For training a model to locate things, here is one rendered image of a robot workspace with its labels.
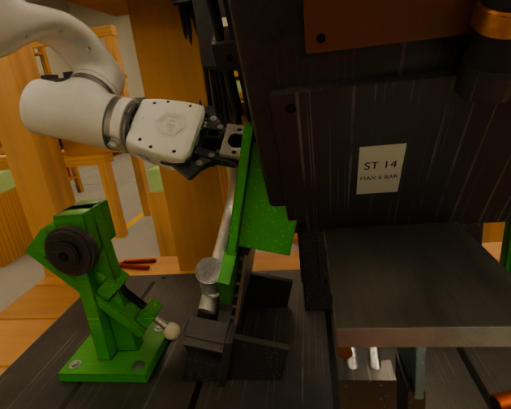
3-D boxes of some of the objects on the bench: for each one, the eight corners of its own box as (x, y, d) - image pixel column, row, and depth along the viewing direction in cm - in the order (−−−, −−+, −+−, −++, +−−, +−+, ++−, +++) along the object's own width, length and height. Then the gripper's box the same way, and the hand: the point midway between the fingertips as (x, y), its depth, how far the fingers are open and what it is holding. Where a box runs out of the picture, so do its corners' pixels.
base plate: (912, 478, 36) (922, 463, 35) (-49, 437, 53) (-54, 427, 52) (593, 267, 75) (595, 258, 74) (102, 283, 92) (100, 276, 91)
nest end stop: (224, 357, 56) (222, 353, 52) (186, 349, 57) (181, 344, 52) (225, 349, 57) (224, 344, 52) (188, 341, 57) (184, 335, 53)
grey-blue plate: (426, 443, 42) (431, 344, 38) (408, 442, 43) (411, 344, 38) (405, 379, 51) (407, 293, 47) (390, 379, 51) (391, 293, 47)
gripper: (151, 101, 63) (255, 122, 62) (117, 182, 56) (233, 208, 56) (141, 68, 56) (258, 93, 56) (101, 158, 50) (233, 187, 49)
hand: (232, 148), depth 56 cm, fingers closed on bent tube, 3 cm apart
